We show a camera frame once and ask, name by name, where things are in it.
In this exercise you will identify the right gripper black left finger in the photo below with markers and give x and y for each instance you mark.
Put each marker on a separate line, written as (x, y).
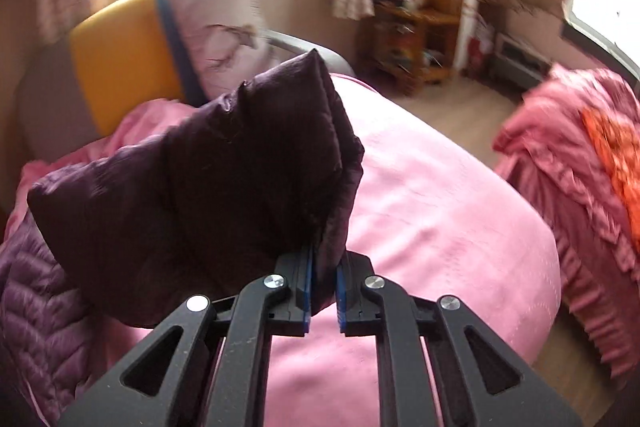
(207, 363)

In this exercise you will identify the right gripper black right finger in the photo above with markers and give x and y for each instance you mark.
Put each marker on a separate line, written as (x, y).
(438, 363)

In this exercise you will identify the purple quilted down jacket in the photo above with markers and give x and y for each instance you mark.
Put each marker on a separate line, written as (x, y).
(268, 169)

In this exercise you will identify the pink bed cover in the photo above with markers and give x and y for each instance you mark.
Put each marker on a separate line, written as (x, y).
(429, 215)

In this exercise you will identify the pink ruffled blanket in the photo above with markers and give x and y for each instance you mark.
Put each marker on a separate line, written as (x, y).
(548, 157)

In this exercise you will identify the white floor heater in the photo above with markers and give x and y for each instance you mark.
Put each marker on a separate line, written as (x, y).
(517, 62)

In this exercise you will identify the wooden bedside shelf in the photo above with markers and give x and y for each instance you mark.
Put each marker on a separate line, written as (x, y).
(416, 42)

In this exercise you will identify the grey yellow blue headboard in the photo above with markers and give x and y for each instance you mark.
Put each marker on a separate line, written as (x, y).
(80, 88)

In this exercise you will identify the pink floral pillow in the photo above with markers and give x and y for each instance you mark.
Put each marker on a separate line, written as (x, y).
(226, 42)

